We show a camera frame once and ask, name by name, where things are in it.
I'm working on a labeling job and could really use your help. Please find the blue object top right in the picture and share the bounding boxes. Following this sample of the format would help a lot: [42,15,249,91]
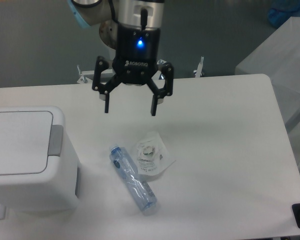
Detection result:
[267,7,300,29]

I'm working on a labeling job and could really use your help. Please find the white push-lid trash can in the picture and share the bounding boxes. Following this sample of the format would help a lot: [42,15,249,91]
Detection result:
[0,106,81,212]

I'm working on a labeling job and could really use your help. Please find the white covered side table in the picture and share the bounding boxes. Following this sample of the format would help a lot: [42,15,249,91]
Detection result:
[235,17,300,173]

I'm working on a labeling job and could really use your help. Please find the clear plastic wrapper bag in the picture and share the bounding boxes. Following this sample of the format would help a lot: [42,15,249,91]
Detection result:
[132,131,176,177]

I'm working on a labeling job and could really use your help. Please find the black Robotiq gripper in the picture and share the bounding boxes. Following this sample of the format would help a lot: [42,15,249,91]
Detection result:
[91,23,175,117]

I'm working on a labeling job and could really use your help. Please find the clear plastic water bottle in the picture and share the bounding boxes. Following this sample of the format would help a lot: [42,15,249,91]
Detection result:
[109,145,157,215]

